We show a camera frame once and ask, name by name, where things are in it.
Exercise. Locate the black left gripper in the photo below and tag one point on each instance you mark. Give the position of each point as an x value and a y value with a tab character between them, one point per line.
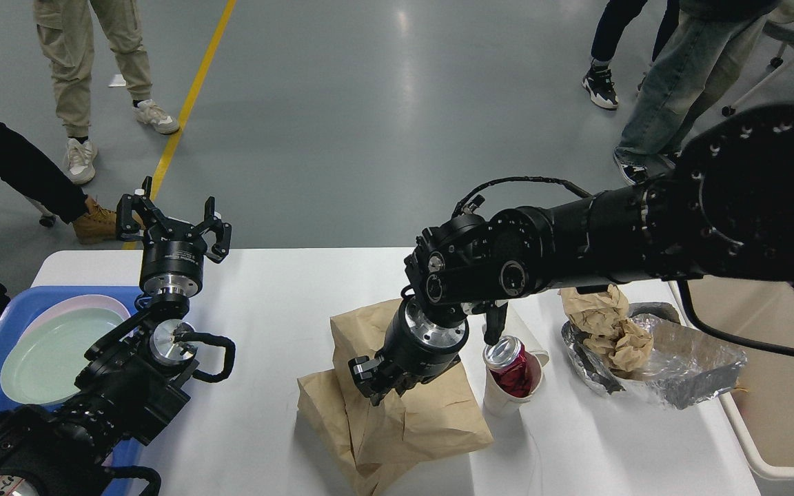
170	265

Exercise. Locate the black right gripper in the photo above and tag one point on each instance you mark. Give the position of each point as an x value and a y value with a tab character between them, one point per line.
415	350

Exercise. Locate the brown paper bag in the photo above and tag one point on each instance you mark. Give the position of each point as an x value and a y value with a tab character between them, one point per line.
428	422
322	404

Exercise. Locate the green plate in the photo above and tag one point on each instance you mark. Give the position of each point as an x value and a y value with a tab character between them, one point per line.
42	367

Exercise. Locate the brown paper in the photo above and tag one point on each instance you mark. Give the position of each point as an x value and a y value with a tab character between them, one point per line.
596	313
627	348

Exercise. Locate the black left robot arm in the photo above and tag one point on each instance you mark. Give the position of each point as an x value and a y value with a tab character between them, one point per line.
132	385

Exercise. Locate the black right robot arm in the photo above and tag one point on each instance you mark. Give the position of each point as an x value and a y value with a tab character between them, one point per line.
726	209

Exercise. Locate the pink plate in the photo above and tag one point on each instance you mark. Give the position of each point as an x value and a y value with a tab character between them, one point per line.
87	301

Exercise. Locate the white paper cup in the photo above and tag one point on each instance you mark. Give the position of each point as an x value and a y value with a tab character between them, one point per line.
515	326
500	403

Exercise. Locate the crushed red soda can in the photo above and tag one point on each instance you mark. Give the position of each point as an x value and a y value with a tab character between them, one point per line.
507	363

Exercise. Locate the white paper scrap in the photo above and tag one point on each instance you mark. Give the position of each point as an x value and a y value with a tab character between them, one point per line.
117	80

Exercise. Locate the seated person tan boots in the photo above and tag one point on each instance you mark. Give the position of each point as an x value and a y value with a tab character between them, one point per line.
26	169

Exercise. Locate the blue plastic tray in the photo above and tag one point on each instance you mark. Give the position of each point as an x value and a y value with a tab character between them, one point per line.
17	316

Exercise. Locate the grey crumpled wrapper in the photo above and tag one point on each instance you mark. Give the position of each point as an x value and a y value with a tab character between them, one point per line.
663	310

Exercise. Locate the clear plastic wrapper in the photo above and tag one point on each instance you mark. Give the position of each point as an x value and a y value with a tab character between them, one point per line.
685	367

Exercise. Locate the person in black trousers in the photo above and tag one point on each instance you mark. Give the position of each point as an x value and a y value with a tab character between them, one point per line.
616	17

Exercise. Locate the beige plastic bin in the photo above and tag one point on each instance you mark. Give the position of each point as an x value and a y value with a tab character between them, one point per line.
761	408

